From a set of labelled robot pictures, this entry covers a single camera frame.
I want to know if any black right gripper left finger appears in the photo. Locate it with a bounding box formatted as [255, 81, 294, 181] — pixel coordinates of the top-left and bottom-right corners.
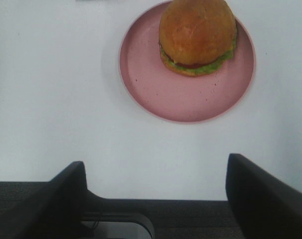
[6, 161, 100, 239]

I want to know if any burger with lettuce and tomato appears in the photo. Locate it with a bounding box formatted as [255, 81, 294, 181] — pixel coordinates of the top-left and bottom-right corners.
[158, 0, 237, 77]

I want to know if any pink round plate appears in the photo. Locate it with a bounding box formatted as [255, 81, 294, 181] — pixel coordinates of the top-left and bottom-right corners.
[118, 1, 256, 123]

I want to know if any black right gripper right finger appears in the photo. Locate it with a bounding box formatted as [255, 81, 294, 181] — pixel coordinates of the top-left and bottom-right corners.
[225, 153, 302, 239]

